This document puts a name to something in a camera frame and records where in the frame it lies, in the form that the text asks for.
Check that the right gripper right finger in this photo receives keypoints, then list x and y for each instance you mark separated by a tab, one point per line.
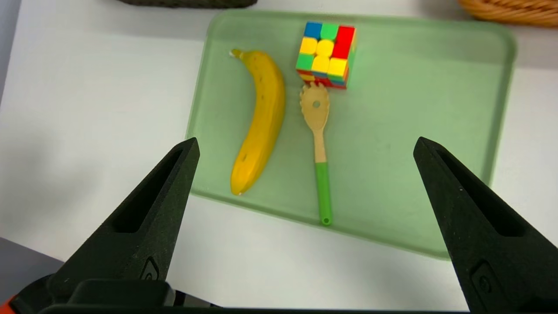
492	253

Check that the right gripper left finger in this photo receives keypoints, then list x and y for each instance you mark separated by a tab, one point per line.
130	244

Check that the yellow banana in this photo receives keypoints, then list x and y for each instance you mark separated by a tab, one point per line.
261	131

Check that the multicoloured puzzle cube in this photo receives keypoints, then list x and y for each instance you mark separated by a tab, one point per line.
324	52

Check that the orange wicker basket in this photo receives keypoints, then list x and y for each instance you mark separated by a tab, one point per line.
514	11

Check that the dark brown wicker basket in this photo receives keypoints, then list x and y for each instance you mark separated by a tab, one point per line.
187	3

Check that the light green plastic tray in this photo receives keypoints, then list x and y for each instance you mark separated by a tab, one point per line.
392	152

